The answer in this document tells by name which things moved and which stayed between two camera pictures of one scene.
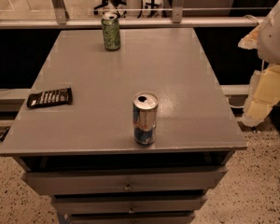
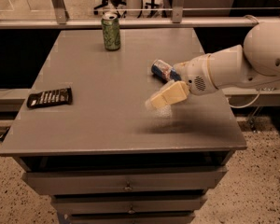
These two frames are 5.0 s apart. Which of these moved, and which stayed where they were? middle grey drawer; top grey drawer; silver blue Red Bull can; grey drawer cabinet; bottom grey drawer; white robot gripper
Moved: silver blue Red Bull can; white robot gripper
Stayed: top grey drawer; middle grey drawer; grey drawer cabinet; bottom grey drawer
